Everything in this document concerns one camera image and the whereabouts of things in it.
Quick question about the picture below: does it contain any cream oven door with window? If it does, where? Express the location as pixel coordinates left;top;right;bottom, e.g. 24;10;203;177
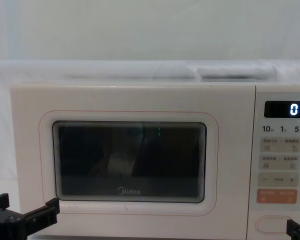
10;83;257;237

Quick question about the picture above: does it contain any cream microwave oven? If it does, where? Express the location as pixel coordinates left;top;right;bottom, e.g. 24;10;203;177
10;76;300;238

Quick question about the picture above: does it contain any pale oven control panel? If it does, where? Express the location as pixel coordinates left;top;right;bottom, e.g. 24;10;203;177
248;92;300;236

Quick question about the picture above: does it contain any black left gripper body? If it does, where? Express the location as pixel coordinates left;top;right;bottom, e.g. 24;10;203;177
0;208;32;240

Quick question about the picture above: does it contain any white curtain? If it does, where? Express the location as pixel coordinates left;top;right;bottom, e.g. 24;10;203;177
0;0;300;62

